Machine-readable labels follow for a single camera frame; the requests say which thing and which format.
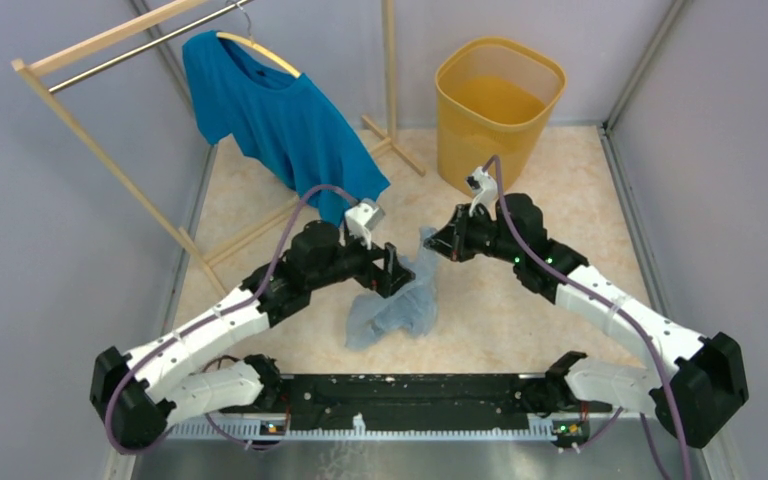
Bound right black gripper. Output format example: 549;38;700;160
425;204;522;265

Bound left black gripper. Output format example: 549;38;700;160
309;226;416;299

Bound light blue plastic trash bag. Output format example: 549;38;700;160
345;226;439;351

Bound yellow mesh trash bin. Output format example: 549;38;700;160
434;36;567;195

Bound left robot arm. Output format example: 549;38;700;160
90;221;416;455

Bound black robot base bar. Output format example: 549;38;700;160
222;373;612;432

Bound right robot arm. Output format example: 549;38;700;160
424;193;749;449

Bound blue t-shirt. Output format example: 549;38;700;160
182;31;390;225

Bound wooden clothes hanger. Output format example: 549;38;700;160
216;1;302;78

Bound wooden clothes rack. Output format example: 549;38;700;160
11;0;428;295

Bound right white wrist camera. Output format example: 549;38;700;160
466;167;498;217

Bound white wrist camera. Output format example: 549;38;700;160
344;198;386;250
466;167;498;217

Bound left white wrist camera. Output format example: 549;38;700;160
344;198;386;250

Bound white toothed cable duct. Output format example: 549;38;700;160
168;414;557;442

